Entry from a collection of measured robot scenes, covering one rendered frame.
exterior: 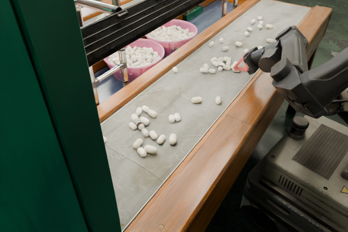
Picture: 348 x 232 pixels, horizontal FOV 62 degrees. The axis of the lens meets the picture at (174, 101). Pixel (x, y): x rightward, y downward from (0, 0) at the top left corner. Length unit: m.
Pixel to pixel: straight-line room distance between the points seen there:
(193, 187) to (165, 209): 0.09
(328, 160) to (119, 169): 0.85
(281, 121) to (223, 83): 1.12
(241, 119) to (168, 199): 0.36
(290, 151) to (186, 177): 0.64
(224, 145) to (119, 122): 0.34
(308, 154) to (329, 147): 0.11
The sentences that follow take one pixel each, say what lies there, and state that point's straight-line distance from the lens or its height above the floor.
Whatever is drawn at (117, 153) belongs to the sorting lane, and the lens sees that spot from 0.86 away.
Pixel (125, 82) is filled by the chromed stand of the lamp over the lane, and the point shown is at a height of 0.77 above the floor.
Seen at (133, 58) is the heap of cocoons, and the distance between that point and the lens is 1.29.
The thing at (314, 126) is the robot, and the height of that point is 0.47.
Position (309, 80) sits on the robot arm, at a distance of 0.56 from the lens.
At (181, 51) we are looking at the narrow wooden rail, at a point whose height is 0.76.
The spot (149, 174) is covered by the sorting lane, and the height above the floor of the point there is 0.74.
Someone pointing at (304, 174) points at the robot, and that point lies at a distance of 1.24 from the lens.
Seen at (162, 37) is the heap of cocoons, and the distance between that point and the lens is 1.49.
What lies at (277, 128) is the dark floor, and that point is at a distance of 2.12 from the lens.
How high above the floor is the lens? 1.37
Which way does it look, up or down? 38 degrees down
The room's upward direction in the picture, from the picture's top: straight up
